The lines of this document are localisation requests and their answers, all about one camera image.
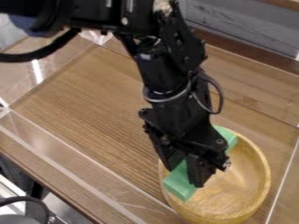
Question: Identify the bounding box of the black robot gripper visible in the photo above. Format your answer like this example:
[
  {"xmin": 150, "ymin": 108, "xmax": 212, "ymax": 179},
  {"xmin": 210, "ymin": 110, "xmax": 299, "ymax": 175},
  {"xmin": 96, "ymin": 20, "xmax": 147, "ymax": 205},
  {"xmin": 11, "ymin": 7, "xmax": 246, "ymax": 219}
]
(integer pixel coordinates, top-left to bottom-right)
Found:
[{"xmin": 139, "ymin": 98, "xmax": 230, "ymax": 188}]

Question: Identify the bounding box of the green rectangular block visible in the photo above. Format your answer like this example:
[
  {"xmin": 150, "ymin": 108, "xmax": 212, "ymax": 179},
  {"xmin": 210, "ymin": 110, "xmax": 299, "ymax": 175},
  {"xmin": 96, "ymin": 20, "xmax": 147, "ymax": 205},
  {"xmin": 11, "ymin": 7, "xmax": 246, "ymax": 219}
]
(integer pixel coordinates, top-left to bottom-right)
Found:
[{"xmin": 163, "ymin": 125, "xmax": 239, "ymax": 202}]

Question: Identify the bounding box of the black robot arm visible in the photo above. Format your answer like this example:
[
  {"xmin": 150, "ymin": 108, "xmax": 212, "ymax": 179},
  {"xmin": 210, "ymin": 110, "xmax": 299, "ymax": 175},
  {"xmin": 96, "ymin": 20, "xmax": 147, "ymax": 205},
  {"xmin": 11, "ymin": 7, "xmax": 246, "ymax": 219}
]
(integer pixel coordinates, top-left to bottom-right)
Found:
[{"xmin": 0, "ymin": 0, "xmax": 230, "ymax": 187}]

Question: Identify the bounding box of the brown wooden bowl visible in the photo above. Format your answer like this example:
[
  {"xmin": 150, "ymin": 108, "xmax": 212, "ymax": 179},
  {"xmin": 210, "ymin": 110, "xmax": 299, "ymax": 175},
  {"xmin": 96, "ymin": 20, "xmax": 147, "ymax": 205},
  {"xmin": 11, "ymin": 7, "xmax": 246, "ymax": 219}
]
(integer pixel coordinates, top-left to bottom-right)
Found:
[{"xmin": 159, "ymin": 130, "xmax": 271, "ymax": 224}]

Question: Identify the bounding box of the clear acrylic tray enclosure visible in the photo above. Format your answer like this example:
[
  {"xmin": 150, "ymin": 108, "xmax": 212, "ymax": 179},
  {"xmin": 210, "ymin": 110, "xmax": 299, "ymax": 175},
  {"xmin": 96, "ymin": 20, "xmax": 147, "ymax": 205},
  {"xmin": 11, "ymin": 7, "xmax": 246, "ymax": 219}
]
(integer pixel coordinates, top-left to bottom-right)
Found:
[{"xmin": 0, "ymin": 22, "xmax": 299, "ymax": 224}]

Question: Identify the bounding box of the black metal mount with screw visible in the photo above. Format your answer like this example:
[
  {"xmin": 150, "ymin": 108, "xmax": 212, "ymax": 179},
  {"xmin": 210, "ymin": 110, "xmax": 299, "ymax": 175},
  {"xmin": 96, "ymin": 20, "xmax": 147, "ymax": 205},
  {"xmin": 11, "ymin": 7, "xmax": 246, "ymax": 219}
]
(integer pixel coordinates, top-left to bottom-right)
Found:
[{"xmin": 24, "ymin": 202, "xmax": 66, "ymax": 224}]

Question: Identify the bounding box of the black cable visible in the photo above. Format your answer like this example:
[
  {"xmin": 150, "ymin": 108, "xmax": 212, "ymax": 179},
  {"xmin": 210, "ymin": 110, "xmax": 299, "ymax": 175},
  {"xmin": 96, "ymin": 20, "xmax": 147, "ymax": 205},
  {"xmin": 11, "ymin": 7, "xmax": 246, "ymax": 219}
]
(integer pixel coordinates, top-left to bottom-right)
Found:
[{"xmin": 0, "ymin": 195, "xmax": 52, "ymax": 224}]

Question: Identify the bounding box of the clear acrylic corner bracket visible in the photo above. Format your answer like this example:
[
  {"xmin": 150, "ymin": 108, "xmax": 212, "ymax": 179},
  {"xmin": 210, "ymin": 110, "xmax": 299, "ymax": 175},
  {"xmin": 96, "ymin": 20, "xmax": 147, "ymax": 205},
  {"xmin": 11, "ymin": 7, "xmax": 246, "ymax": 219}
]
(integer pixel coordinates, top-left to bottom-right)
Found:
[{"xmin": 79, "ymin": 30, "xmax": 112, "ymax": 46}]

